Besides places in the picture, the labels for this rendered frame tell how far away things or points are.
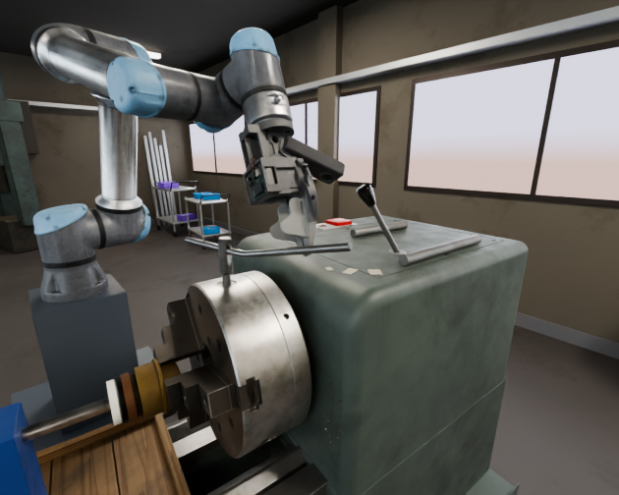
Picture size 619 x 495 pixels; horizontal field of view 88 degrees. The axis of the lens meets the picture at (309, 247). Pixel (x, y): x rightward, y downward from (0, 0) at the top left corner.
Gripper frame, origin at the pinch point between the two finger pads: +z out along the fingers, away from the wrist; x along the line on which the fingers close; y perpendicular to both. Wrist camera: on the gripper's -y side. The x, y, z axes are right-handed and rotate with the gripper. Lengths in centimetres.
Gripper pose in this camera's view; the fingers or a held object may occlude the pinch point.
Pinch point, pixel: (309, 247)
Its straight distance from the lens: 52.2
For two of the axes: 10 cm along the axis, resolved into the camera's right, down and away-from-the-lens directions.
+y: -8.2, 1.5, -5.6
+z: 2.2, 9.7, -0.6
